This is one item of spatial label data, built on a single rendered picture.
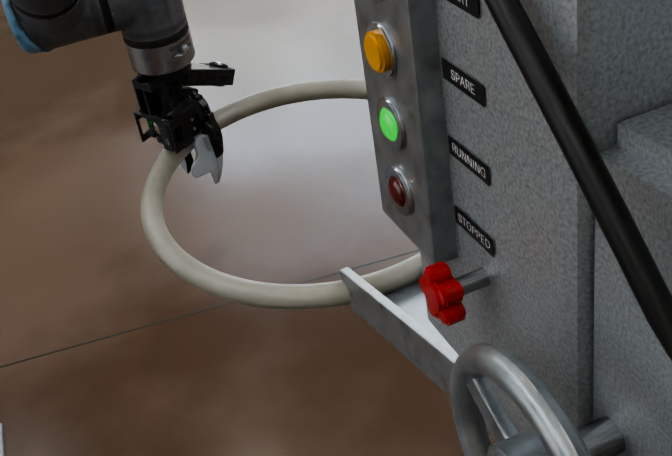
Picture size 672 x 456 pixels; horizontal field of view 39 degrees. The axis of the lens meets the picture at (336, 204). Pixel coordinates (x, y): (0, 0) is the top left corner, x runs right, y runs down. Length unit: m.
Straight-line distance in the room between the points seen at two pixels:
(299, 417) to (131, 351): 0.54
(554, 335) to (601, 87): 0.16
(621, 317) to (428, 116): 0.16
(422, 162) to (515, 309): 0.10
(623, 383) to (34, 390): 2.16
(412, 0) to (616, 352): 0.22
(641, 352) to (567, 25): 0.17
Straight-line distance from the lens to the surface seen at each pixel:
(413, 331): 0.95
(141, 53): 1.32
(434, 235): 0.62
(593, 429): 0.55
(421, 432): 2.19
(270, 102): 1.49
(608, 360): 0.53
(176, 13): 1.31
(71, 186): 3.38
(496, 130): 0.52
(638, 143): 0.46
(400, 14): 0.55
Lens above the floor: 1.61
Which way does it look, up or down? 33 degrees down
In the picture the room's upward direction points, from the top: 10 degrees counter-clockwise
